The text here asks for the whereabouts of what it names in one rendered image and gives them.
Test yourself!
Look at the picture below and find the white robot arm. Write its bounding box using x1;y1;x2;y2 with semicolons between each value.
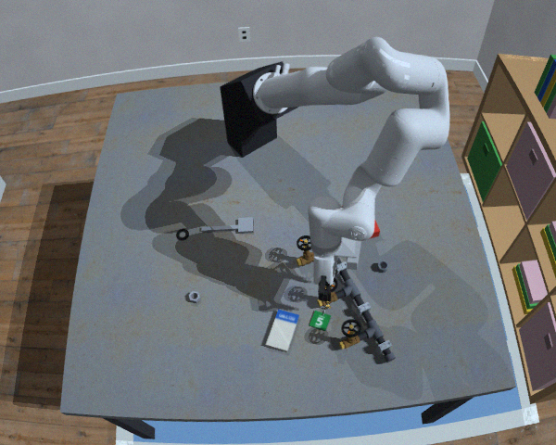
253;37;449;270

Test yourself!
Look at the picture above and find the white and blue bag of cable ties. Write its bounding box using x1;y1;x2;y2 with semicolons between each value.
266;310;299;352

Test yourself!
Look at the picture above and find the dark grey pipe with three valves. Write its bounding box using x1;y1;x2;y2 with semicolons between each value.
297;235;396;362

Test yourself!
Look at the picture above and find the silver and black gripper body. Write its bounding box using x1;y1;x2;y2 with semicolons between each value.
312;250;338;285

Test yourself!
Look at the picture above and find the red rectangular block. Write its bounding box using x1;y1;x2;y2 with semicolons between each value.
371;222;380;238

